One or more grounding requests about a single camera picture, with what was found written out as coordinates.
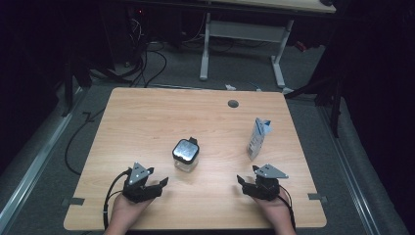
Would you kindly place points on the wooden desk with white legs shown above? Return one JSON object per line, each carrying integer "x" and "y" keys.
{"x": 244, "y": 32}

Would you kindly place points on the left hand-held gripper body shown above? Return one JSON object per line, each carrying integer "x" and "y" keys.
{"x": 138, "y": 192}

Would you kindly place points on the person's left hand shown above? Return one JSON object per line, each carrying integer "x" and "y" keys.
{"x": 125, "y": 212}

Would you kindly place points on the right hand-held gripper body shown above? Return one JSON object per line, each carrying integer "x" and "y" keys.
{"x": 264, "y": 189}

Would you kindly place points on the clear jar with black lid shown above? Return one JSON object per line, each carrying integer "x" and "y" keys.
{"x": 185, "y": 151}

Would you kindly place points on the metal floor rail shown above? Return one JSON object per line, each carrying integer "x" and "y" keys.
{"x": 36, "y": 163}
{"x": 349, "y": 169}

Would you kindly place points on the white scrap on floor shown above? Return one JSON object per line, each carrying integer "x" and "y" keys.
{"x": 230, "y": 87}

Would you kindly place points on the white packet with blue print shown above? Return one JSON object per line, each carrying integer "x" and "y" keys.
{"x": 257, "y": 138}

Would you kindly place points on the red object on floor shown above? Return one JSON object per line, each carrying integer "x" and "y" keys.
{"x": 300, "y": 46}

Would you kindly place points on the grey tape piece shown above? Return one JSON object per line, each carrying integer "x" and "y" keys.
{"x": 73, "y": 201}
{"x": 317, "y": 197}

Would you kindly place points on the person's right hand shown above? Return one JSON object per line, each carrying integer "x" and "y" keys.
{"x": 275, "y": 212}

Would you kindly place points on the black metal stand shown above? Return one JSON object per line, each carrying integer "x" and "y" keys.
{"x": 68, "y": 84}
{"x": 335, "y": 107}

